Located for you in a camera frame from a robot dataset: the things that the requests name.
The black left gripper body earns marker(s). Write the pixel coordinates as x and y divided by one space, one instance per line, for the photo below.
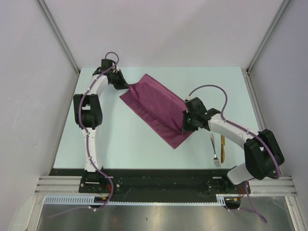
117 80

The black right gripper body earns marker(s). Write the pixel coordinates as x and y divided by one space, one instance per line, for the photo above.
189 123

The magenta satin napkin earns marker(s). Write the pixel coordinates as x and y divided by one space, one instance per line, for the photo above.
159 108

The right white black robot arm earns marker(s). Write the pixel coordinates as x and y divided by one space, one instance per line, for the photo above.
262 154

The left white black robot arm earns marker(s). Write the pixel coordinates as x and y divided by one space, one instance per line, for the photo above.
87 108

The gold butter knife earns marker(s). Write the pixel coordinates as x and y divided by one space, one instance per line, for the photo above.
222 149

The silver metal fork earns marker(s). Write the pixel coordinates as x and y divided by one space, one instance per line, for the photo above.
215 159

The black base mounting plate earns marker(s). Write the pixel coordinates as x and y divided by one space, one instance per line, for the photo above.
157 186

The aluminium front rail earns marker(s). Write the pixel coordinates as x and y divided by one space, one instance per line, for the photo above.
69 185

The white slotted cable duct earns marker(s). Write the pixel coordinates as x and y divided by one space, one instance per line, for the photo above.
90 200

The right aluminium frame post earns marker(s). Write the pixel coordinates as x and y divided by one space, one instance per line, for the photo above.
268 34

